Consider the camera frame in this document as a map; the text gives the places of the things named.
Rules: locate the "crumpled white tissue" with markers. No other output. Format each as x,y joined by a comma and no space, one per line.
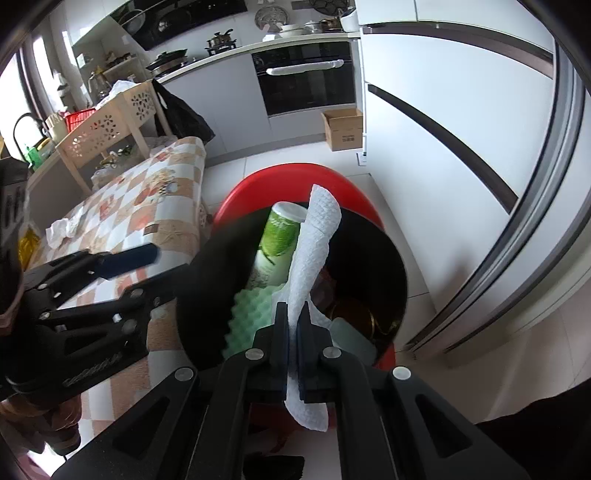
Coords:
64,229

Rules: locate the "white paper towel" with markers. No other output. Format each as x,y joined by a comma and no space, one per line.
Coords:
314,249

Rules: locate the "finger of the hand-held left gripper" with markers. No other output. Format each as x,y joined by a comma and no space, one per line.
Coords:
124,261
106,309

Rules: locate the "black wok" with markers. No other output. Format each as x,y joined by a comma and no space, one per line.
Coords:
168,60

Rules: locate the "person's left hand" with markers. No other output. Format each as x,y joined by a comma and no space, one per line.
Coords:
51,424

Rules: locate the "gold foil bag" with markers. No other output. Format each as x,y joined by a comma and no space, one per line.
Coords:
28,244

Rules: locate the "black range hood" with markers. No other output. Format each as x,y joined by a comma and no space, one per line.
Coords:
184,16

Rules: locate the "black trash bin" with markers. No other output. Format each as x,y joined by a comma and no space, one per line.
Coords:
207,286

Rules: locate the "round black pan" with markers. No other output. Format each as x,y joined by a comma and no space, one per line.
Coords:
323,5

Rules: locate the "red plastic basket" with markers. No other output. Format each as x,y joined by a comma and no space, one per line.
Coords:
79,121

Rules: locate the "black built-in oven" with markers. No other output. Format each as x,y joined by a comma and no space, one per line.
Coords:
309,83

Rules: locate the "white rice cooker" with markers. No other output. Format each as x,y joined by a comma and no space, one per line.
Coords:
349,21

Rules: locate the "red plastic stool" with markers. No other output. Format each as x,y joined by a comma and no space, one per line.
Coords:
286,180

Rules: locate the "table with checkered cloth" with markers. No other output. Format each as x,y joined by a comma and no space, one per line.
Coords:
138,198

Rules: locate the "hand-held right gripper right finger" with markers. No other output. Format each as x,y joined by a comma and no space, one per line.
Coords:
307,360

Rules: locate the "round silver steamer plate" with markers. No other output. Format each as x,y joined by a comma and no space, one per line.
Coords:
271,16

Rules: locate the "green foam sponge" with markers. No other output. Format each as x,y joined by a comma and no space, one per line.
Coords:
249,318

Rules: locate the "black kitchen faucet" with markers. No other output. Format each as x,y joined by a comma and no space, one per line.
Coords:
18,124

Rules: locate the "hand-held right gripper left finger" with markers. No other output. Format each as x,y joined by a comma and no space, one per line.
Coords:
280,350

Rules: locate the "green and white bottle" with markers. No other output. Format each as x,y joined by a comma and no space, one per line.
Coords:
277,235

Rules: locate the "steel cooking pot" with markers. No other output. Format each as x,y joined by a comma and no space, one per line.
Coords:
221,40

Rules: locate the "black hanging bag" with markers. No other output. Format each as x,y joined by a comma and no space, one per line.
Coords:
184,115

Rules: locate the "cardboard box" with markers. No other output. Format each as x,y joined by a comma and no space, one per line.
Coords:
344,131

